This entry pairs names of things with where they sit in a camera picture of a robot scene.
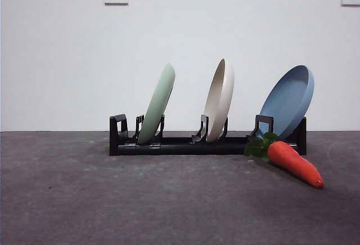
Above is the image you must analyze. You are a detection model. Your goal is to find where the green plate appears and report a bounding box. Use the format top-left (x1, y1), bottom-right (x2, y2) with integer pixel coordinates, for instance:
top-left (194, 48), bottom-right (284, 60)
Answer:
top-left (137, 63), bottom-right (176, 145)

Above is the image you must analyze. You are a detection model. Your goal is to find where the black plate rack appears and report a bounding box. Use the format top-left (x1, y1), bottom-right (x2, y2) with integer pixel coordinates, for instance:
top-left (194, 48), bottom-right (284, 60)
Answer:
top-left (109, 113), bottom-right (307, 157)

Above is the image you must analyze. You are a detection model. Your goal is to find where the blue plate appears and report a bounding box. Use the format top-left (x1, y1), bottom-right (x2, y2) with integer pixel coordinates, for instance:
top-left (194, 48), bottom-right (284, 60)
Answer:
top-left (256, 64), bottom-right (315, 141)

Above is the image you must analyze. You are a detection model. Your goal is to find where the cream plate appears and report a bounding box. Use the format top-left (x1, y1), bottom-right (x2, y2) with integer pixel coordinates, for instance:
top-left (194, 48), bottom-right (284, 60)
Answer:
top-left (204, 58), bottom-right (235, 144)

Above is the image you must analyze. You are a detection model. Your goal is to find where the orange carrot with green leaves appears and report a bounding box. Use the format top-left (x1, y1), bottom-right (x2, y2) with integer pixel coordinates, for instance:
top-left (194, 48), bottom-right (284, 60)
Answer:
top-left (244, 132), bottom-right (325, 190)

